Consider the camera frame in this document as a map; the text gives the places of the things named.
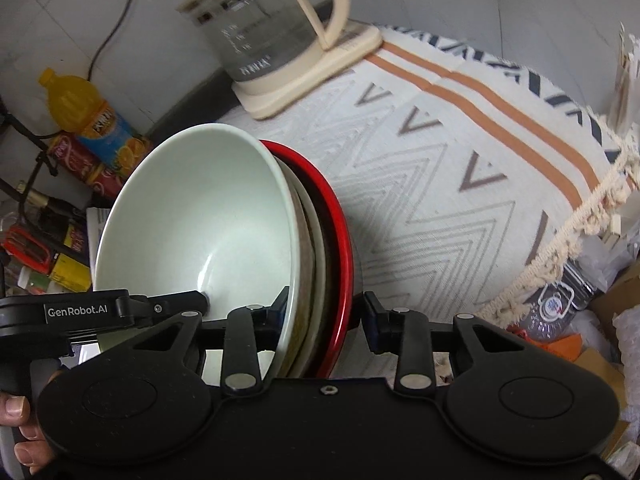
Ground dark bottle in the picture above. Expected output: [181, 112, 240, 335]
[15, 180, 91, 241]

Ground cardboard box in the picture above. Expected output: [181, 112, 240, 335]
[565, 265, 640, 461]

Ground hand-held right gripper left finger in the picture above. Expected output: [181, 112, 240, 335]
[107, 286, 292, 395]

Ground beige bowl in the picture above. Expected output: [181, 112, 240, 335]
[282, 160, 317, 378]

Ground cream kettle base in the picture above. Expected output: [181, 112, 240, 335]
[231, 20, 383, 121]

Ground bundle of pale sticks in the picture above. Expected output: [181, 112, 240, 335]
[606, 22, 640, 133]

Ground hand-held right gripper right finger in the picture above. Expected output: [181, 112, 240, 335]
[364, 291, 576, 395]

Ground red packet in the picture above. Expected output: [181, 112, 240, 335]
[0, 225, 56, 276]

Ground red plate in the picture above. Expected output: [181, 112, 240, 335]
[260, 139, 355, 378]

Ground yellow box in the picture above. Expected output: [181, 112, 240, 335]
[50, 252, 93, 293]

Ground orange juice bottle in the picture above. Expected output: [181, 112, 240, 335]
[39, 67, 151, 181]

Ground glass kettle with cream handle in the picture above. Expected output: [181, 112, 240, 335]
[176, 0, 350, 83]

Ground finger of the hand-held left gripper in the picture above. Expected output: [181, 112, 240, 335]
[127, 290, 211, 328]

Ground red snack packets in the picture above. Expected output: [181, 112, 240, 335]
[47, 135, 103, 181]

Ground black metal rack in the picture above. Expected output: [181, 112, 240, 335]
[0, 95, 96, 263]

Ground black cable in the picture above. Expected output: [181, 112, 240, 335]
[87, 0, 140, 81]

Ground patterned woven cloth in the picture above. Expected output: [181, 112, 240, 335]
[220, 25, 640, 378]

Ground person's left hand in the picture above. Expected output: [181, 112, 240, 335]
[0, 392, 58, 476]

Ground pale green bowl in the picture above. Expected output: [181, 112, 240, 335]
[94, 122, 301, 378]

